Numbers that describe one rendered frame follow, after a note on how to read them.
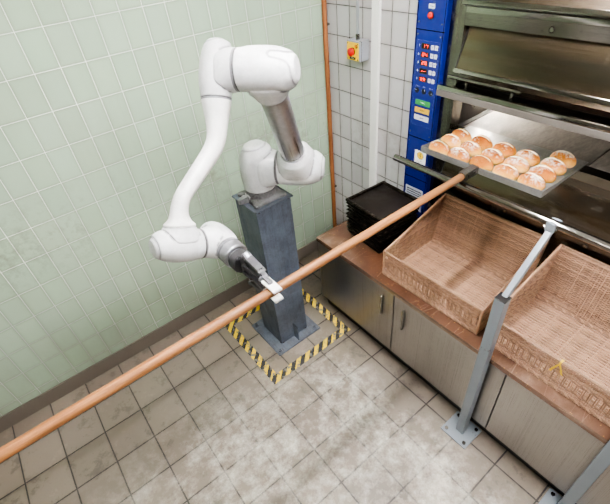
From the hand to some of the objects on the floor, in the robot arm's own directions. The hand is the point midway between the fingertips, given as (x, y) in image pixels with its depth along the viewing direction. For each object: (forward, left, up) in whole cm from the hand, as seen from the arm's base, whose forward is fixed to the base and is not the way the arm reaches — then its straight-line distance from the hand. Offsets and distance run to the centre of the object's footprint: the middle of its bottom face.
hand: (272, 289), depth 123 cm
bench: (+47, +99, -119) cm, 162 cm away
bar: (+29, +78, -119) cm, 146 cm away
